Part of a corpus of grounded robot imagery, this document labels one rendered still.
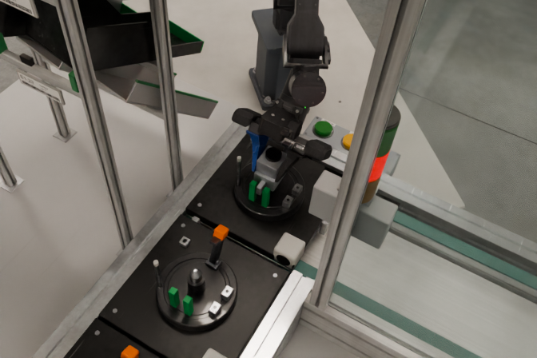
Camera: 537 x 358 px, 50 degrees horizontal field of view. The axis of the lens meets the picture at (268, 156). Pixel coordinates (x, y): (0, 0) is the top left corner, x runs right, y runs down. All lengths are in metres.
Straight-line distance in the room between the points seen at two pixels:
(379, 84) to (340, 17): 1.15
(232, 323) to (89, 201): 0.46
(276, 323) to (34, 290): 0.48
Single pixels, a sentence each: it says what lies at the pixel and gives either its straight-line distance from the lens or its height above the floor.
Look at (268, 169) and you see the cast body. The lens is 1.05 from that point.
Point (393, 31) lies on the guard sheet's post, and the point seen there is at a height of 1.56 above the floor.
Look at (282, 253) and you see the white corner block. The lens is 1.06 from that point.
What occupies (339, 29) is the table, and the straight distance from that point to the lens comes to 1.72.
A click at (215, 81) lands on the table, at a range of 1.52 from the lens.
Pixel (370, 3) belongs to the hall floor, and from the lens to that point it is 3.35.
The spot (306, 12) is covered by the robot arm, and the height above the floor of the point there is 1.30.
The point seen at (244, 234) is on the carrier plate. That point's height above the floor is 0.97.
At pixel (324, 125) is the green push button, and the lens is 1.28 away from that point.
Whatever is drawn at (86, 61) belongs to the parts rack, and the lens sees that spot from 0.82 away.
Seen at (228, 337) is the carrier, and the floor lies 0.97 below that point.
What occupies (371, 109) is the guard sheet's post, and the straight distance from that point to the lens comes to 0.65.
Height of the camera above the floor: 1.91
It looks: 51 degrees down
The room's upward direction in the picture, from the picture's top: 5 degrees clockwise
